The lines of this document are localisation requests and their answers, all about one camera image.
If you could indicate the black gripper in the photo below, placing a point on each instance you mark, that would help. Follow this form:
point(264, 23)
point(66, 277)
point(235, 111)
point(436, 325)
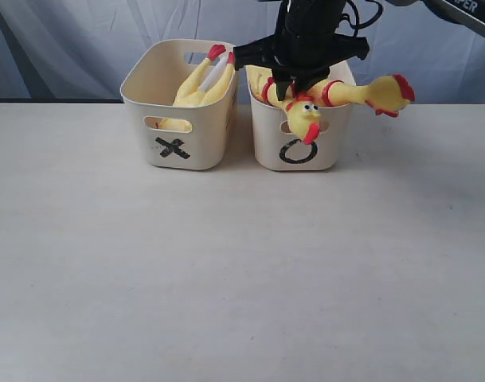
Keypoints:
point(303, 46)

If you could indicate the rubber chicken back with head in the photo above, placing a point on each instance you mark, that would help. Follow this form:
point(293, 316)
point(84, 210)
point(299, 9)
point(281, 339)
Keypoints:
point(302, 112)

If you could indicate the rubber chicken with head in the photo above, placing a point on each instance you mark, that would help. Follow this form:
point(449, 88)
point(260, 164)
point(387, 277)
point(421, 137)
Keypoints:
point(302, 112)
point(386, 95)

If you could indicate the headless chicken with white tube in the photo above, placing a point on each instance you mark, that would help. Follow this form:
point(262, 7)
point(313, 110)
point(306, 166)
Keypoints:
point(210, 77)

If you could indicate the cream bin marked O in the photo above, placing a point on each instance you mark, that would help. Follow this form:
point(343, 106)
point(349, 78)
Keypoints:
point(277, 145)

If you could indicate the cream bin marked X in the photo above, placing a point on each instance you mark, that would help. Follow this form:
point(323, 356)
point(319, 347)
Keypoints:
point(181, 97)

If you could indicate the blue backdrop cloth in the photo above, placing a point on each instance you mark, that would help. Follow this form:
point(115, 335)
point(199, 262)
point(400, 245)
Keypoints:
point(52, 50)

